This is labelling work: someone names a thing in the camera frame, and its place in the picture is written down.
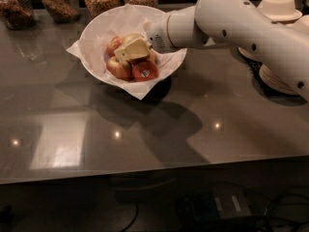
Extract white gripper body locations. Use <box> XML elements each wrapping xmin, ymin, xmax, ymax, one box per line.
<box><xmin>143</xmin><ymin>14</ymin><xmax>176</xmax><ymax>53</ymax></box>

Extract front right stickered apple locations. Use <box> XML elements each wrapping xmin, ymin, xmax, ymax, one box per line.
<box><xmin>132</xmin><ymin>60</ymin><xmax>158</xmax><ymax>82</ymax></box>

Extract back left red apple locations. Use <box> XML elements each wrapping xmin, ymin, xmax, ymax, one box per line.
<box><xmin>106</xmin><ymin>36</ymin><xmax>123</xmax><ymax>57</ymax></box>

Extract yellow-red apple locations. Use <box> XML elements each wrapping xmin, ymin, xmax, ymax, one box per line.
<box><xmin>122</xmin><ymin>33</ymin><xmax>144</xmax><ymax>48</ymax></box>

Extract front left red apple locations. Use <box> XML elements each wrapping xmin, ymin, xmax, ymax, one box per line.
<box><xmin>106</xmin><ymin>56</ymin><xmax>132</xmax><ymax>81</ymax></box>

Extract red apple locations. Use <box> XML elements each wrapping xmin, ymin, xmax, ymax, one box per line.
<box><xmin>106</xmin><ymin>56</ymin><xmax>132</xmax><ymax>81</ymax></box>
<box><xmin>106</xmin><ymin>36</ymin><xmax>123</xmax><ymax>57</ymax></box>

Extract black cable on floor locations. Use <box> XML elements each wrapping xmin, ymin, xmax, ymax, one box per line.
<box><xmin>112</xmin><ymin>181</ymin><xmax>309</xmax><ymax>232</ymax></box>

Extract rear stack paper bowls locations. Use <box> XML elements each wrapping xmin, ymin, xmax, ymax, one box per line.
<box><xmin>257</xmin><ymin>0</ymin><xmax>308</xmax><ymax>33</ymax></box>

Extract far left glass jar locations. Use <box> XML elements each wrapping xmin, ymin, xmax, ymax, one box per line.
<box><xmin>0</xmin><ymin>0</ymin><xmax>36</xmax><ymax>30</ymax></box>

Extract stack paper bowls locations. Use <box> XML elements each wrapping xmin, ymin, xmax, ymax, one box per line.
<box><xmin>257</xmin><ymin>0</ymin><xmax>308</xmax><ymax>33</ymax></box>
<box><xmin>259</xmin><ymin>65</ymin><xmax>296</xmax><ymax>96</ymax></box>

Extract white bowl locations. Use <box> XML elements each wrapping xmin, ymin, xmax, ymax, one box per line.
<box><xmin>78</xmin><ymin>4</ymin><xmax>188</xmax><ymax>84</ymax></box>

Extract black rubber mat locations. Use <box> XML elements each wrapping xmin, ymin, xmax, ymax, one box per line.
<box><xmin>230</xmin><ymin>47</ymin><xmax>307</xmax><ymax>106</ymax></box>

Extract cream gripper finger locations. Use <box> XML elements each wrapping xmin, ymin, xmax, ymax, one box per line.
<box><xmin>114</xmin><ymin>39</ymin><xmax>151</xmax><ymax>62</ymax></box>

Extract front stack paper bowls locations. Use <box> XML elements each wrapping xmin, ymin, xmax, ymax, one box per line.
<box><xmin>259</xmin><ymin>65</ymin><xmax>296</xmax><ymax>96</ymax></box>

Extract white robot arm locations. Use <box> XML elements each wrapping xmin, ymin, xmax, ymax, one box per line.
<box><xmin>115</xmin><ymin>0</ymin><xmax>309</xmax><ymax>100</ymax></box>

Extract black device under table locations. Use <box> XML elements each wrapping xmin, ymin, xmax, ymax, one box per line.
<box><xmin>175</xmin><ymin>187</ymin><xmax>254</xmax><ymax>227</ymax></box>

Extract white paper liner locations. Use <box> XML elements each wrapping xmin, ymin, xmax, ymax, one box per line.
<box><xmin>66</xmin><ymin>3</ymin><xmax>189</xmax><ymax>101</ymax></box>

